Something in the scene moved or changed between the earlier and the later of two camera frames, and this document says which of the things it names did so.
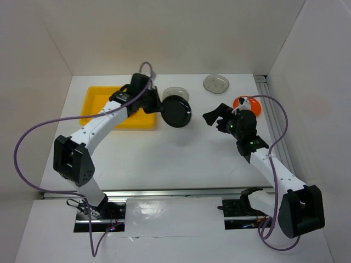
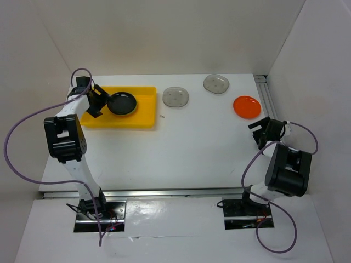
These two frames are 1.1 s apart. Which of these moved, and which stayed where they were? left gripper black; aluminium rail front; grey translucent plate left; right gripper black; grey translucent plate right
Moved: right gripper black; left gripper black
Stayed: grey translucent plate right; aluminium rail front; grey translucent plate left
